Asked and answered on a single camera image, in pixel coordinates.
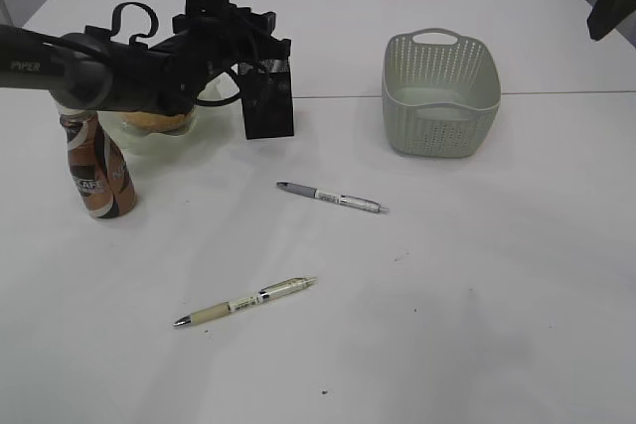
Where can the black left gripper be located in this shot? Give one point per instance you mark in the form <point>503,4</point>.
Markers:
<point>215,37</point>

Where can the sugared bread roll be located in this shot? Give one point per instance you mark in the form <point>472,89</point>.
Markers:
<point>155,123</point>

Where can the brown Nescafe coffee bottle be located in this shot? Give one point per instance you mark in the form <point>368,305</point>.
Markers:
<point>96,165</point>

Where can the cream coloured pen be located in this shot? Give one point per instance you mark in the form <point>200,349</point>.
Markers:
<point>265,295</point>

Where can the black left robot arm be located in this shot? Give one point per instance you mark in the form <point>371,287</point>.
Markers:
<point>90,71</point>

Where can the black square pen holder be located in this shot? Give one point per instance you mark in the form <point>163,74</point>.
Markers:
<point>266,99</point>

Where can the translucent green wavy plate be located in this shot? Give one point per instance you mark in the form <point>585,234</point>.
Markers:
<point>208,127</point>

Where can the grey-green plastic basket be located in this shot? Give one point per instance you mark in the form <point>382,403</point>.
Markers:
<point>441,92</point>

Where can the grey pen near basket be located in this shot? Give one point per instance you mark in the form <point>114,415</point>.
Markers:
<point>332,198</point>

